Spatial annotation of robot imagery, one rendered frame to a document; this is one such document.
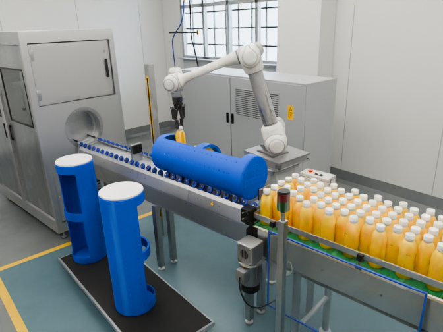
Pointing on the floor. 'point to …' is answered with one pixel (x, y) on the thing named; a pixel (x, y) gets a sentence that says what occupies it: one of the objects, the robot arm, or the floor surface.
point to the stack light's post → (281, 275)
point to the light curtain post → (154, 123)
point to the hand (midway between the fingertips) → (179, 123)
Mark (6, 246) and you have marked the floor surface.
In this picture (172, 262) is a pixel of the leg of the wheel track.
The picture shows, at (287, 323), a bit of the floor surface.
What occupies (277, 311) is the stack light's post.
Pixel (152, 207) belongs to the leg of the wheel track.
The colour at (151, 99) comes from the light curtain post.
